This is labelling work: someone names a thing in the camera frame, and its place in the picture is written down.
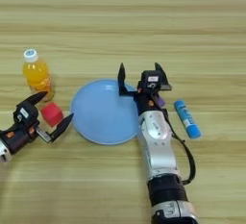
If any blue glue stick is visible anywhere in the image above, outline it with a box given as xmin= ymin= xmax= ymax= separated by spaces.
xmin=173 ymin=99 xmax=203 ymax=140

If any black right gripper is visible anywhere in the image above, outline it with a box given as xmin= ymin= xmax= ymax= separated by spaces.
xmin=116 ymin=62 xmax=173 ymax=115

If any red cube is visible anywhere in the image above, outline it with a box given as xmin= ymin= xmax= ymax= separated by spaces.
xmin=39 ymin=101 xmax=64 ymax=128

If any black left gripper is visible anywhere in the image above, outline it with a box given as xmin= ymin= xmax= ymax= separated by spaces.
xmin=0 ymin=90 xmax=75 ymax=156

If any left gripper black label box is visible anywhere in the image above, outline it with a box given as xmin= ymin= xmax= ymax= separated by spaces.
xmin=12 ymin=100 xmax=40 ymax=124

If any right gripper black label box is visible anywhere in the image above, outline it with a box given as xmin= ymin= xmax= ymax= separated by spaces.
xmin=139 ymin=69 xmax=164 ymax=91

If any orange juice bottle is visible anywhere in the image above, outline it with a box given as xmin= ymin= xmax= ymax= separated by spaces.
xmin=22 ymin=48 xmax=55 ymax=103

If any blue round plate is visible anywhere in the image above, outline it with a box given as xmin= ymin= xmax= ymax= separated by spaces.
xmin=69 ymin=78 xmax=142 ymax=146

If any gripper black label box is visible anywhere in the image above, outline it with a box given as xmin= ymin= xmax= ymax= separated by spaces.
xmin=139 ymin=69 xmax=164 ymax=91
xmin=12 ymin=100 xmax=40 ymax=124

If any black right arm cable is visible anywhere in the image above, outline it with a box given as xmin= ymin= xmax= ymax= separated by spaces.
xmin=163 ymin=108 xmax=197 ymax=186

